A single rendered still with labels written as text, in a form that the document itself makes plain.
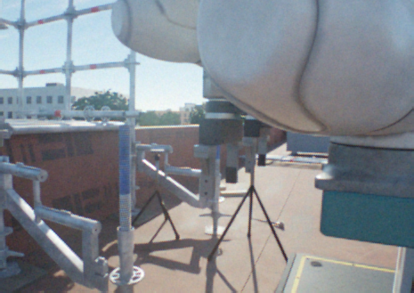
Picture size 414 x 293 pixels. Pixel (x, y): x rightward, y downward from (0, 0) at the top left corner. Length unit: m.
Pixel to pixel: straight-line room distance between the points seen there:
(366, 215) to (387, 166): 0.07
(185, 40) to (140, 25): 0.08
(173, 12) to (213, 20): 0.27
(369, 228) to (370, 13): 0.27
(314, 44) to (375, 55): 0.05
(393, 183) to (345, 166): 0.06
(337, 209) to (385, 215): 0.06
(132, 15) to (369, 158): 0.39
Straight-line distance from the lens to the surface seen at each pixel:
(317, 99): 0.20
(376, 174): 0.40
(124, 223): 1.04
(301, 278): 1.00
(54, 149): 1.96
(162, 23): 0.48
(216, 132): 0.54
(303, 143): 6.69
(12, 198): 1.51
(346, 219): 0.39
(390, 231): 0.40
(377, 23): 0.20
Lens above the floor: 0.81
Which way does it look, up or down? 4 degrees down
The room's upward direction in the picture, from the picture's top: 1 degrees clockwise
